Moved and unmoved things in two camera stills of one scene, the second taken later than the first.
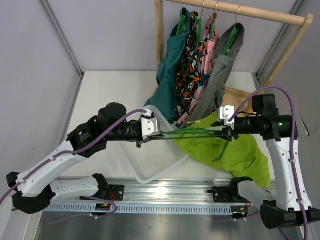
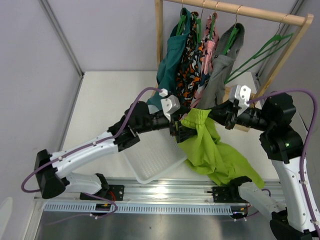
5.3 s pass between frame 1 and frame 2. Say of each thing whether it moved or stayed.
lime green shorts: moved
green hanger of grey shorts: stayed
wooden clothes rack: stayed
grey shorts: stayed
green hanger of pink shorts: stayed
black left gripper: moved
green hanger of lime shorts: moved
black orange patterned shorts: stayed
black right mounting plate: stayed
